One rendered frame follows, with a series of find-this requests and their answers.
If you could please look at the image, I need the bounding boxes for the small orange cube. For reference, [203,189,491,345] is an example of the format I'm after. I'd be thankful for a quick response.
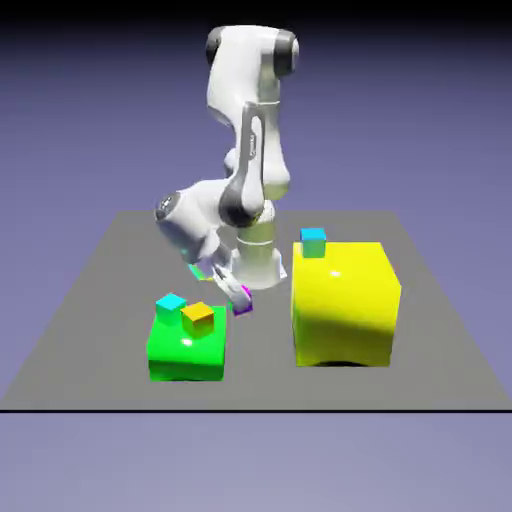
[179,301,216,340]

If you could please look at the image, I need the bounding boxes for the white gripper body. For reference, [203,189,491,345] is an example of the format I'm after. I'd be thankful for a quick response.
[210,263,252,308]

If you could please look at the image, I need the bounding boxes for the large green box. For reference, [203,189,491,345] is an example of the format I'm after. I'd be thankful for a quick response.
[146,305,228,383]

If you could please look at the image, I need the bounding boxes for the large yellow box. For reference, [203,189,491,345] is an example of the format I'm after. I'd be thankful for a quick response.
[291,240,403,368]

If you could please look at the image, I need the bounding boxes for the small purple cube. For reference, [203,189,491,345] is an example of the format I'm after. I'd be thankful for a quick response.
[232,285,254,318]

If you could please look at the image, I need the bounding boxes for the small cyan cube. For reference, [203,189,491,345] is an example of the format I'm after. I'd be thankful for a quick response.
[154,292,188,326]
[299,227,328,260]

